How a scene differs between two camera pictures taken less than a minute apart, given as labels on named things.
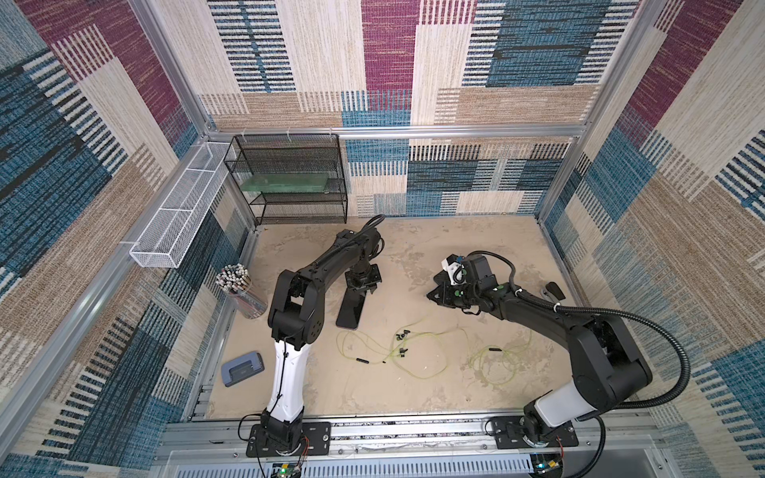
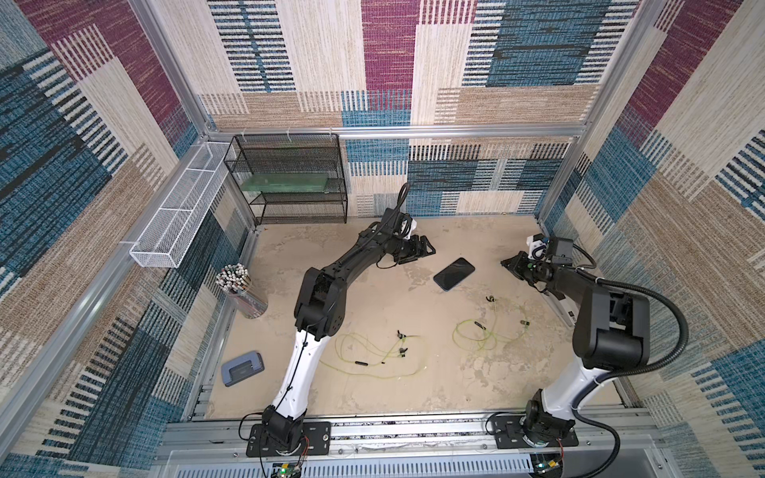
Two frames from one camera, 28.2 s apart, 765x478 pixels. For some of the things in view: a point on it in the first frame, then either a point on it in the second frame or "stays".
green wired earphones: x=497 y=365 to x=491 y=343
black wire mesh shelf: x=292 y=175 stays
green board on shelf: x=301 y=182 stays
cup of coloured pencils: x=236 y=282 stays
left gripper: x=355 y=285 to x=416 y=250
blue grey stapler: x=241 y=367 stays
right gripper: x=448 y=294 to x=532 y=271
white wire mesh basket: x=170 y=232 stays
